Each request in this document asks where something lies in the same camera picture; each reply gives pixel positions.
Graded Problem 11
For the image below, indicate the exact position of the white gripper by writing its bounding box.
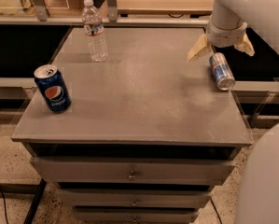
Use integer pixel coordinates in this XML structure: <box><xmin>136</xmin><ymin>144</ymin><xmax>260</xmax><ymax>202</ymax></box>
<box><xmin>187</xmin><ymin>22</ymin><xmax>255</xmax><ymax>62</ymax></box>

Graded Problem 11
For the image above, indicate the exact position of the red bull can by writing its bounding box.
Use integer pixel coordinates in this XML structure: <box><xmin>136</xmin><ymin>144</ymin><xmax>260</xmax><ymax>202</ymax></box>
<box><xmin>209</xmin><ymin>52</ymin><xmax>235</xmax><ymax>91</ymax></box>

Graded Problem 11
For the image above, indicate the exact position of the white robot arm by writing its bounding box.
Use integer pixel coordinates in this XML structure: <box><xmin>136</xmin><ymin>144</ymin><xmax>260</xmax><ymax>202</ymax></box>
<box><xmin>188</xmin><ymin>0</ymin><xmax>279</xmax><ymax>224</ymax></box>

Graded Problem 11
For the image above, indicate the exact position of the blue pepsi can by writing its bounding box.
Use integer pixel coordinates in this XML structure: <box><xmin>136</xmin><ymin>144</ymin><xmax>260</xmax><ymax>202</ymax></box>
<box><xmin>34</xmin><ymin>64</ymin><xmax>71</xmax><ymax>113</ymax></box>

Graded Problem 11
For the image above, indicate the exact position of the wooden desk top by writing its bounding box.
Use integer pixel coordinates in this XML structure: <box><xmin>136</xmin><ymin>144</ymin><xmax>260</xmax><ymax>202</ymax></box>
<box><xmin>44</xmin><ymin>0</ymin><xmax>214</xmax><ymax>17</ymax></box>

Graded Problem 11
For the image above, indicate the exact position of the grey drawer cabinet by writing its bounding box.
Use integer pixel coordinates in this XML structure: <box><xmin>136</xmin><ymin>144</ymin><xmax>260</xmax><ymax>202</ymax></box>
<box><xmin>13</xmin><ymin>28</ymin><xmax>251</xmax><ymax>213</ymax></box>

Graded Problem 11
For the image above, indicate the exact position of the clear plastic water bottle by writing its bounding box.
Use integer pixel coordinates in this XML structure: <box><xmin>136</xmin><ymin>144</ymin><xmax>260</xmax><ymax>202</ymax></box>
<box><xmin>81</xmin><ymin>0</ymin><xmax>108</xmax><ymax>62</ymax></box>

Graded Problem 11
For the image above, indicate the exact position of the middle grey drawer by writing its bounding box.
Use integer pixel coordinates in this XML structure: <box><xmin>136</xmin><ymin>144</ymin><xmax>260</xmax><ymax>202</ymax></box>
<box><xmin>57</xmin><ymin>189</ymin><xmax>210</xmax><ymax>209</ymax></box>

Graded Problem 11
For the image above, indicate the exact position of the grey drawer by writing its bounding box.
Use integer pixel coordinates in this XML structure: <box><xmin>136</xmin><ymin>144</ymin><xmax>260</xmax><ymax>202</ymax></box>
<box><xmin>30</xmin><ymin>157</ymin><xmax>234</xmax><ymax>186</ymax></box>
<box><xmin>57</xmin><ymin>189</ymin><xmax>210</xmax><ymax>209</ymax></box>
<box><xmin>72</xmin><ymin>208</ymin><xmax>198</xmax><ymax>224</ymax></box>

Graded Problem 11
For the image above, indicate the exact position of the top grey drawer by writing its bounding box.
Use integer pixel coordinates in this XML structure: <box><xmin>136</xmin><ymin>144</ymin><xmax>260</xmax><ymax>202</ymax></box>
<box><xmin>30</xmin><ymin>157</ymin><xmax>234</xmax><ymax>186</ymax></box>

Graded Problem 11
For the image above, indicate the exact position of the bottom grey drawer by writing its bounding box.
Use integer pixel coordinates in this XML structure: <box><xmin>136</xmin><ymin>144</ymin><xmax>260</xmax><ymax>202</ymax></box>
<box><xmin>72</xmin><ymin>208</ymin><xmax>198</xmax><ymax>224</ymax></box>

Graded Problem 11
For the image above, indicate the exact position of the metal shelf rail frame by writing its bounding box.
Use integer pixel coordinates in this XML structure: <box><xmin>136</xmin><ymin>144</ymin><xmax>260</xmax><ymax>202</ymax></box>
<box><xmin>0</xmin><ymin>0</ymin><xmax>212</xmax><ymax>29</ymax></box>

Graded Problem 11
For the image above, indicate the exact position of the black cable on floor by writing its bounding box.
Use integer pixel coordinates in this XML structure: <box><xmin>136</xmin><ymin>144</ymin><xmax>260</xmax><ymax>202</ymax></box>
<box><xmin>0</xmin><ymin>178</ymin><xmax>10</xmax><ymax>224</ymax></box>

